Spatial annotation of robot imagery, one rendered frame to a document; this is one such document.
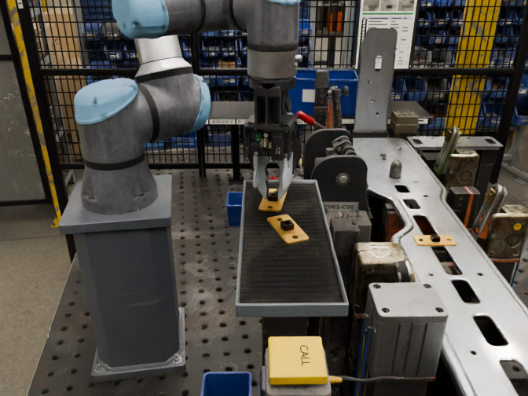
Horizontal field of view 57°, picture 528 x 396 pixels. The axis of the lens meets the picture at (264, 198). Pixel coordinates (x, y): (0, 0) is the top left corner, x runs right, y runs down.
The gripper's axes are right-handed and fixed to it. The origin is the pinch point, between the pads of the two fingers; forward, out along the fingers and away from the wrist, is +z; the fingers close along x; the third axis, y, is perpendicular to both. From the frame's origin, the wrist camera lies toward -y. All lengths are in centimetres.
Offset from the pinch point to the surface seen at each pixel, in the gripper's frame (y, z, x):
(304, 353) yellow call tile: 35.6, 1.9, 9.3
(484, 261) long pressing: -12.4, 17.9, 40.8
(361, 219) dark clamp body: -11.1, 10.3, 16.0
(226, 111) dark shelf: -95, 15, -33
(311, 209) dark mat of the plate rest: 2.1, 2.0, 6.9
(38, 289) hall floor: -104, 119, -139
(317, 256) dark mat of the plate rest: 16.3, 2.0, 9.2
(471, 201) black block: -46, 21, 45
